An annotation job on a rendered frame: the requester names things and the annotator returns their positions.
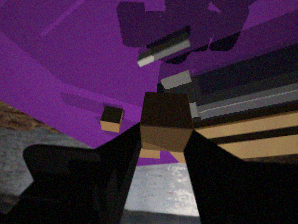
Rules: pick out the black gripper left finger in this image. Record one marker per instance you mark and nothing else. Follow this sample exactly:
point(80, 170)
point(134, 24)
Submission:
point(110, 167)

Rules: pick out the dark brown block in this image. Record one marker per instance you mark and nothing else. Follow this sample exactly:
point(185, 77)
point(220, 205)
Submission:
point(166, 122)

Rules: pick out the small tan block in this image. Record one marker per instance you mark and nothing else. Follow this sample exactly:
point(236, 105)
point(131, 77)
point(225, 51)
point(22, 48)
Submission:
point(149, 154)

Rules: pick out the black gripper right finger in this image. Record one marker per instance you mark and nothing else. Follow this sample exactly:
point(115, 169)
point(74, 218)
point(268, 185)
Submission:
point(222, 183)

